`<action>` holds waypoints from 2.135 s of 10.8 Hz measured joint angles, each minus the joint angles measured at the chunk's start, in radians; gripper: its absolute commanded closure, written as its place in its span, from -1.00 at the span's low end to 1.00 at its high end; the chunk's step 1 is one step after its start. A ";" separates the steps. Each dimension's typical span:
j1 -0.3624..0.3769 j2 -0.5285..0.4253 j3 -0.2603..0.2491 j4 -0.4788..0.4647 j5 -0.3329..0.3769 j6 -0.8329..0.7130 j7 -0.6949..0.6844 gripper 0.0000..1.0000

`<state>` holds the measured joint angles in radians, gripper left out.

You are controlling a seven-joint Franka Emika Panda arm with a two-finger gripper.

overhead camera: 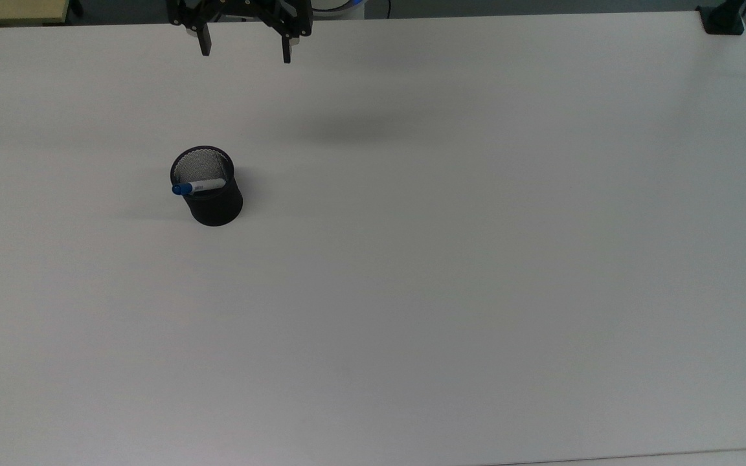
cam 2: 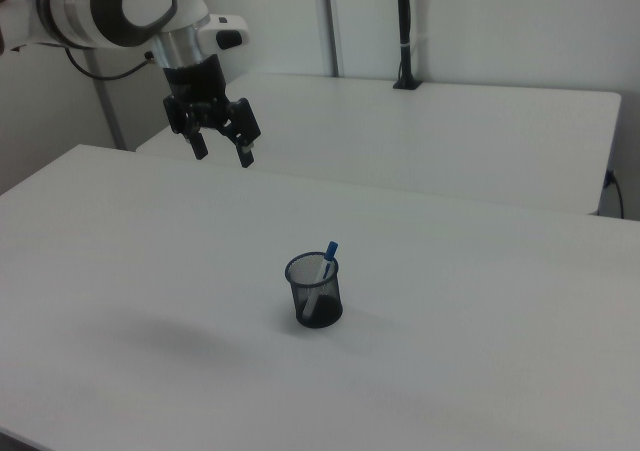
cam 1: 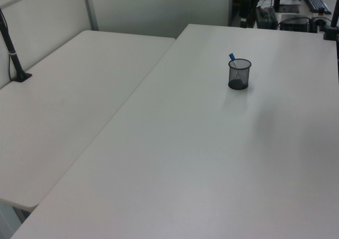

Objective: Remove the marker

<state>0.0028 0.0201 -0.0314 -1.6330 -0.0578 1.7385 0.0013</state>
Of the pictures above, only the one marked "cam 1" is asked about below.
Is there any blue and white marker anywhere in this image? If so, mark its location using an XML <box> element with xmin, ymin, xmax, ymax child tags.
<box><xmin>228</xmin><ymin>52</ymin><xmax>243</xmax><ymax>78</ymax></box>

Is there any black mesh pen cup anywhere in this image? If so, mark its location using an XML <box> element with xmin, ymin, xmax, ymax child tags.
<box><xmin>228</xmin><ymin>58</ymin><xmax>252</xmax><ymax>90</ymax></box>

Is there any white folding side table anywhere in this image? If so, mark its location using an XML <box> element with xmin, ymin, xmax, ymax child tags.
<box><xmin>0</xmin><ymin>30</ymin><xmax>176</xmax><ymax>213</ymax></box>

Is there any black tripod pole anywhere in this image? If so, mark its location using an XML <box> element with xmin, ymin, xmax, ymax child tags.
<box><xmin>239</xmin><ymin>0</ymin><xmax>251</xmax><ymax>28</ymax></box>

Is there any black and green tool case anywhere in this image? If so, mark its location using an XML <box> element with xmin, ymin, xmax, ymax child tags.
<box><xmin>255</xmin><ymin>6</ymin><xmax>278</xmax><ymax>29</ymax></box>

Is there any black computer box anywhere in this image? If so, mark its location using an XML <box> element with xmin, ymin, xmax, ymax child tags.
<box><xmin>277</xmin><ymin>14</ymin><xmax>311</xmax><ymax>32</ymax></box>

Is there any black clamp with pole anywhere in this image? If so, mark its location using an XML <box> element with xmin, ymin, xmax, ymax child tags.
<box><xmin>322</xmin><ymin>0</ymin><xmax>339</xmax><ymax>41</ymax></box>

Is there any black computer keyboard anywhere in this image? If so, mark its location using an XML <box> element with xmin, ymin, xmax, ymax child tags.
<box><xmin>301</xmin><ymin>0</ymin><xmax>333</xmax><ymax>14</ymax></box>

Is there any light wooden desk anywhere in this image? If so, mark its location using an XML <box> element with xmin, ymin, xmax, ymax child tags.
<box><xmin>298</xmin><ymin>0</ymin><xmax>339</xmax><ymax>19</ymax></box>

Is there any grey metal partition post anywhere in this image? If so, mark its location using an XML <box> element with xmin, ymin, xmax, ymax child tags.
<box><xmin>82</xmin><ymin>0</ymin><xmax>100</xmax><ymax>31</ymax></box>

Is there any black camera stand pole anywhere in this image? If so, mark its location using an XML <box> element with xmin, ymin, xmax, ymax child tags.
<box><xmin>0</xmin><ymin>7</ymin><xmax>33</xmax><ymax>84</ymax></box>

